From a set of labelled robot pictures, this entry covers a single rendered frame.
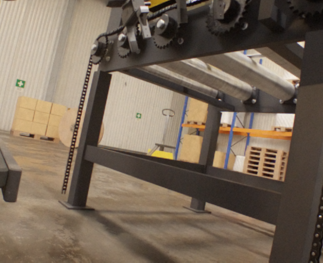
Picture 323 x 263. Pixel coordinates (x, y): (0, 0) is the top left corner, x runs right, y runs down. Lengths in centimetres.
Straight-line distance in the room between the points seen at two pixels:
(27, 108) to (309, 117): 795
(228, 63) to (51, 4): 1087
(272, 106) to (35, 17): 1042
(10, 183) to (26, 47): 1095
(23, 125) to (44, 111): 64
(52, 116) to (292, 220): 803
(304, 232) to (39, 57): 1107
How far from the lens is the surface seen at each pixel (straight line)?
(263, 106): 201
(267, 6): 87
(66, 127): 788
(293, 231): 75
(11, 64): 1122
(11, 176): 49
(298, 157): 75
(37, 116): 843
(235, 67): 142
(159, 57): 127
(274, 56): 118
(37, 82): 1134
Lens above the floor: 39
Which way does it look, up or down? 4 degrees up
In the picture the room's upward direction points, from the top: 11 degrees clockwise
